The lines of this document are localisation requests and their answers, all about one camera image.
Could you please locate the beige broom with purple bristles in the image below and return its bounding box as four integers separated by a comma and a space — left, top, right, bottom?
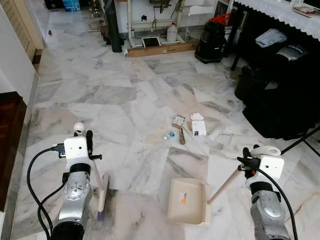
73, 121, 110, 222

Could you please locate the beige dustpan with wooden handle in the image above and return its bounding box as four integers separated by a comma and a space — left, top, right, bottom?
167, 144, 282, 226

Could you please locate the clear plastic wrapper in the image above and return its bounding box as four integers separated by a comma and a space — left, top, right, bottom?
207, 127, 237, 144

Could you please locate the white open paper box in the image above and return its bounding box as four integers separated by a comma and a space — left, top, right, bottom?
189, 112, 207, 137

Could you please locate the black folding chair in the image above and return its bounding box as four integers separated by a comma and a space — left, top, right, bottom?
279, 126, 320, 157

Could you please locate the large black fabric bag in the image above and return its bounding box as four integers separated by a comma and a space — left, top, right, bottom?
242, 62, 320, 141

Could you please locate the small brown cardboard box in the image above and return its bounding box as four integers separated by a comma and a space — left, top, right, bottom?
172, 114, 186, 129

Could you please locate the black table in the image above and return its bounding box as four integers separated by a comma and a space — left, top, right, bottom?
230, 6, 320, 72

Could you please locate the grey printed bag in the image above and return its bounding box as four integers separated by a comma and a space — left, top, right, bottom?
274, 43, 309, 64

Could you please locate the black upright pole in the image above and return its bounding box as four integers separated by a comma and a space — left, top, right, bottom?
104, 0, 124, 54

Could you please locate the black canister vacuum cleaner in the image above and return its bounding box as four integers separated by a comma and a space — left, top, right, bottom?
194, 20, 229, 64

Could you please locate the long wooden plank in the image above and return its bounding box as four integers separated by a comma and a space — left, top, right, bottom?
127, 40, 199, 59

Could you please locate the white-framed dark tablet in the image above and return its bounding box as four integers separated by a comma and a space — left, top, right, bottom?
141, 35, 161, 49

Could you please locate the white plastic jug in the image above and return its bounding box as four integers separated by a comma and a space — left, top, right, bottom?
165, 22, 179, 43

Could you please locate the wooden louvre door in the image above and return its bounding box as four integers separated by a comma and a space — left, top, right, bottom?
4, 0, 46, 52

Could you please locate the blue box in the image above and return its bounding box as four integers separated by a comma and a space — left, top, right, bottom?
62, 0, 81, 12

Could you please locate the red plastic bag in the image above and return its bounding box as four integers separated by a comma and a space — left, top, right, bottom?
209, 13, 232, 26

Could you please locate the white lace tablecloth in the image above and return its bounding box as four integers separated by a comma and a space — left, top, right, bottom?
234, 0, 320, 41

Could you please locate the colourful book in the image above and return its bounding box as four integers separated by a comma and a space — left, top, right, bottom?
292, 4, 320, 19

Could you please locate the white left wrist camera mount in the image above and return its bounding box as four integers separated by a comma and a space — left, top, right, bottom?
63, 135, 92, 162

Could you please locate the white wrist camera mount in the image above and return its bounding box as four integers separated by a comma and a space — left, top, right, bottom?
258, 155, 285, 182
63, 135, 92, 162

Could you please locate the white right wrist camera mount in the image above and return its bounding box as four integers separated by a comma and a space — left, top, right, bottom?
258, 155, 285, 182

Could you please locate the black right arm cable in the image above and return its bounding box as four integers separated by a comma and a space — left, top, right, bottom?
249, 167, 299, 240

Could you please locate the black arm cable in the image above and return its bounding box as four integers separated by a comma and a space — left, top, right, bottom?
25, 144, 67, 239
249, 167, 299, 240

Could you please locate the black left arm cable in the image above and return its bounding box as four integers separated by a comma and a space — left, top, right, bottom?
25, 144, 67, 239

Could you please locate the white metal rack frame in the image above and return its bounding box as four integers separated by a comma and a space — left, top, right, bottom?
126, 0, 222, 49

